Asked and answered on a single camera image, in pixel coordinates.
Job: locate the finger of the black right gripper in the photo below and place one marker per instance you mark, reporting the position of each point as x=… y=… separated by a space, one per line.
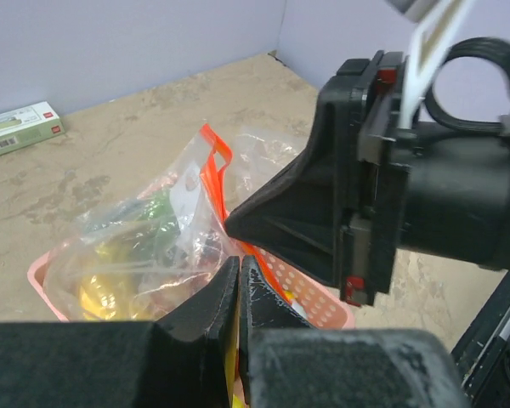
x=303 y=233
x=311 y=174

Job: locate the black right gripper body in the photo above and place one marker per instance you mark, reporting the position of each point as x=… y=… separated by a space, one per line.
x=442 y=188

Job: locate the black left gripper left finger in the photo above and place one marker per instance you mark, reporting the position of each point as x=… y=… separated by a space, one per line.
x=185 y=359

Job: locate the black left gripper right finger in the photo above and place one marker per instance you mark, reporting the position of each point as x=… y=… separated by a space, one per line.
x=286 y=362

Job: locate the clear blue-zipper bag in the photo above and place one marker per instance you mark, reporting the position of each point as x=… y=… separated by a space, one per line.
x=258 y=155

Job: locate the clear orange-zipper bag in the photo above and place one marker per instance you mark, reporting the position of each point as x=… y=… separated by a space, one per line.
x=164 y=273

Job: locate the yellow banana bunch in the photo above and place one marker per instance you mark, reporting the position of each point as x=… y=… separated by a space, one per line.
x=105 y=296

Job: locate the green grape bunch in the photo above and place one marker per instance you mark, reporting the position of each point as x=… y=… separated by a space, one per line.
x=159 y=212

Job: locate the green white small box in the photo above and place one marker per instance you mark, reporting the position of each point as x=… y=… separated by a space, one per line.
x=27 y=126

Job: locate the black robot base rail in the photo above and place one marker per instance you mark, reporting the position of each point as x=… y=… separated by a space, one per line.
x=482 y=354

